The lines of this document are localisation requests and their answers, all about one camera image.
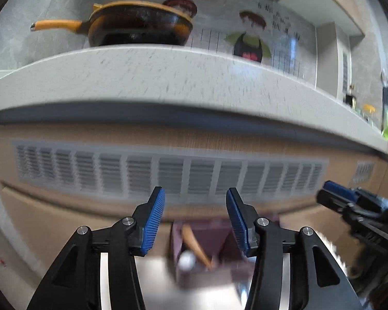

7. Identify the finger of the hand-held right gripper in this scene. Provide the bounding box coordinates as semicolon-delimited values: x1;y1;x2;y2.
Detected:
322;181;363;205
316;190;354;215

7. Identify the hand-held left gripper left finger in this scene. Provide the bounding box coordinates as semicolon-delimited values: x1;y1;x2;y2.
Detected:
26;186;166;310

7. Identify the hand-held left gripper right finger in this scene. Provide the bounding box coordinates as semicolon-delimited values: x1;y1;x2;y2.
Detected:
226;187;364;310

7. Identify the purple utensil drawer tray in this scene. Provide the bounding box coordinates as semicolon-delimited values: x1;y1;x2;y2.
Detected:
170;218;280;289

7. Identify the small white ventilation grille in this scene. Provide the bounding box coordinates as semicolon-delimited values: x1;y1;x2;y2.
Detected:
352;161;376;185

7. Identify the wooden spoon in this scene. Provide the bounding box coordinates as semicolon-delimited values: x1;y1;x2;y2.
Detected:
181;224;215;269

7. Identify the white round spoon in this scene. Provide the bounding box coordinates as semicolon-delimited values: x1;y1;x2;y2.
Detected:
178;251;196;271

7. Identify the wooden cabinet drawer front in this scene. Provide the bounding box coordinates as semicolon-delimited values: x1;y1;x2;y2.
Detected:
0;181;353;278

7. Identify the dark sauce bottle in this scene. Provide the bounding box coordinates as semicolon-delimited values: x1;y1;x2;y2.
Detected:
344;86;357;109

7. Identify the orange frying pan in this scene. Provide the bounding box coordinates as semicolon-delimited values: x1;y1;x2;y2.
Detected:
30;0;195;48

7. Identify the beige wall cabinet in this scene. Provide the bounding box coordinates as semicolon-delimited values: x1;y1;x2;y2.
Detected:
276;0;366;37

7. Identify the cartoon wall sticker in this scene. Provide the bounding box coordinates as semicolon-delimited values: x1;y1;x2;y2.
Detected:
162;0;306;80

